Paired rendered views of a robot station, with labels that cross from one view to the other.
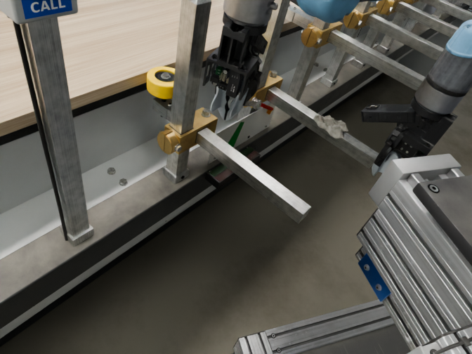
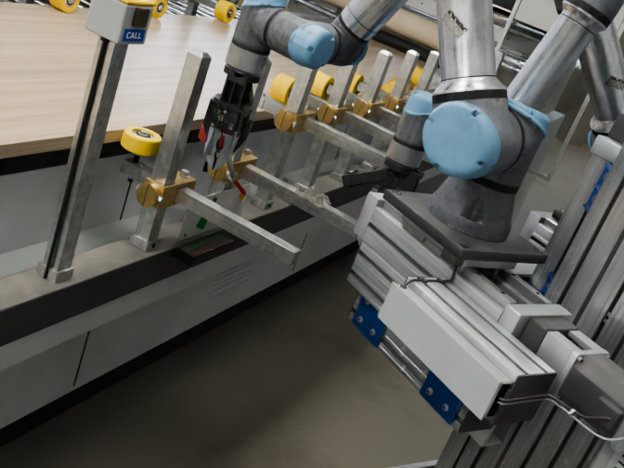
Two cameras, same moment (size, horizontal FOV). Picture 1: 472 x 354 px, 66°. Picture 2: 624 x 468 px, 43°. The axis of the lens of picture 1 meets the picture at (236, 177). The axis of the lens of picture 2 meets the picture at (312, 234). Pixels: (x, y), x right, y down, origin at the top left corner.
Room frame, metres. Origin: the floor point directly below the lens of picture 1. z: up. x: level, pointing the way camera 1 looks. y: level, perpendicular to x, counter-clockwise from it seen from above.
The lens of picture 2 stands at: (-0.95, 0.08, 1.44)
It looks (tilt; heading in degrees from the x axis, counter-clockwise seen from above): 21 degrees down; 350
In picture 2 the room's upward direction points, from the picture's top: 21 degrees clockwise
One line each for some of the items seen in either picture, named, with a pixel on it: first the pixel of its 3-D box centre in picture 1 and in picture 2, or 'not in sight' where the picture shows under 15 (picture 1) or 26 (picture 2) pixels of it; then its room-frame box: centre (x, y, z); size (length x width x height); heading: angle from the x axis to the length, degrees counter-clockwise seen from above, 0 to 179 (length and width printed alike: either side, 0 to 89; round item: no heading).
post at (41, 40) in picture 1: (60, 152); (82, 162); (0.36, 0.27, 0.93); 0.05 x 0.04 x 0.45; 151
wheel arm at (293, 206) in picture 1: (224, 153); (207, 210); (0.58, 0.04, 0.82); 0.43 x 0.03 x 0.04; 61
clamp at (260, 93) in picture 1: (258, 89); (230, 165); (0.83, 0.01, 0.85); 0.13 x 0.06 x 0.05; 151
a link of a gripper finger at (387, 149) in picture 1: (388, 149); not in sight; (0.65, -0.30, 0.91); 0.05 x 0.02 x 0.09; 151
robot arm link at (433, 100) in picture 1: (438, 95); (405, 153); (0.67, -0.32, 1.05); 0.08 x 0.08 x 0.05
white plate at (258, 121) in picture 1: (244, 130); (216, 211); (0.77, 0.01, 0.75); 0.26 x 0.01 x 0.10; 151
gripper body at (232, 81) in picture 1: (237, 53); (232, 100); (0.56, 0.06, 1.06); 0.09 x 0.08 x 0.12; 171
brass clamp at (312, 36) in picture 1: (321, 32); (294, 119); (1.05, -0.11, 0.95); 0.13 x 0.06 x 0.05; 151
